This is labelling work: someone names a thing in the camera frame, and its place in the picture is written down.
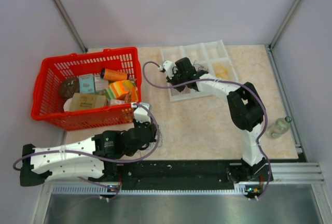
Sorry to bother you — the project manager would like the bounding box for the grey white box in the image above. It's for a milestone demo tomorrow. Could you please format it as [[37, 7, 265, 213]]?
[[94, 75, 109, 95]]

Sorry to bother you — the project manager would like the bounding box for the brown round cookie pack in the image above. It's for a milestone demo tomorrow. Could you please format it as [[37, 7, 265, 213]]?
[[59, 77, 80, 99]]

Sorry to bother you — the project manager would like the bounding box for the brown cardboard box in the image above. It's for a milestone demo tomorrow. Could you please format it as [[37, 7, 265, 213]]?
[[69, 93, 107, 111]]

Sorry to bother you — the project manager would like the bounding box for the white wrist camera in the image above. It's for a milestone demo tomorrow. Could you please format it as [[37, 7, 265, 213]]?
[[158, 60, 175, 78], [131, 103, 151, 123]]

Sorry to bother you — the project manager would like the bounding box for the light blue box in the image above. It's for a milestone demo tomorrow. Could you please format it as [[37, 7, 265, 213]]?
[[78, 74, 95, 94]]

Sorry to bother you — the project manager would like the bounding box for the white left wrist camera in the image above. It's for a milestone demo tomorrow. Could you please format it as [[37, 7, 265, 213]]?
[[131, 103, 151, 123]]

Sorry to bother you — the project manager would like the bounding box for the white compartment organizer tray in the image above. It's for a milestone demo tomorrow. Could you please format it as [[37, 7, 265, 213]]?
[[160, 39, 239, 103]]

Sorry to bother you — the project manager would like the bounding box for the aluminium frame post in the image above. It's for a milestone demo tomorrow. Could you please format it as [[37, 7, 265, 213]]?
[[52, 0, 88, 53], [268, 0, 304, 51]]

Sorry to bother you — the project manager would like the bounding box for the orange cylinder can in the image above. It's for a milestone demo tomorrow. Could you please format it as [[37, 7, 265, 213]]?
[[100, 68, 129, 81]]

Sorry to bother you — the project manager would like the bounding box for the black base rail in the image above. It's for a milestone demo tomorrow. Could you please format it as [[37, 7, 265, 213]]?
[[90, 160, 268, 190]]

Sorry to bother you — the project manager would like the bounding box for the red plastic basket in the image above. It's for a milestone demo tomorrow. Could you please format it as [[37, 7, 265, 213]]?
[[31, 47, 142, 131]]

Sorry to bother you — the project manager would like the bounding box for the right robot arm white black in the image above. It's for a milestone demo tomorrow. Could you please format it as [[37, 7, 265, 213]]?
[[160, 58, 266, 183]]

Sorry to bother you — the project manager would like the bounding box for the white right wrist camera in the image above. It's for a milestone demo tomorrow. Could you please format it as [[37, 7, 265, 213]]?
[[158, 60, 175, 78]]

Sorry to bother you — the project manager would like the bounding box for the yellow cable in tray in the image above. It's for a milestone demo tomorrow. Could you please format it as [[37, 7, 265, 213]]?
[[213, 63, 233, 79]]

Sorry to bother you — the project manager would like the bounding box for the aluminium frame post right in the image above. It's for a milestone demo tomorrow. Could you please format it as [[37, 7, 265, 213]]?
[[268, 0, 304, 51]]

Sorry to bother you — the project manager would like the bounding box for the slotted grey cable duct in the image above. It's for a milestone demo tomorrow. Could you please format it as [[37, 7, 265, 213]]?
[[51, 184, 268, 195]]

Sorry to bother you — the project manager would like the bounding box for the clear plastic bottle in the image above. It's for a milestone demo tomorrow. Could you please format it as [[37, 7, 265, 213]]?
[[267, 116, 292, 138]]

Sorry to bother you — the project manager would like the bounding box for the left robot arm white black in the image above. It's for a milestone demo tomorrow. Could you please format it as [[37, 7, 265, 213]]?
[[19, 121, 160, 187]]

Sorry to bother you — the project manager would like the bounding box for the rainbow striped box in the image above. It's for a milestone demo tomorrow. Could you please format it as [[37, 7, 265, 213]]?
[[103, 80, 138, 103]]

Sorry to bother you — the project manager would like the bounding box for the aluminium frame post left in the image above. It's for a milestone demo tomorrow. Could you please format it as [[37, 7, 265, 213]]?
[[52, 0, 88, 53]]

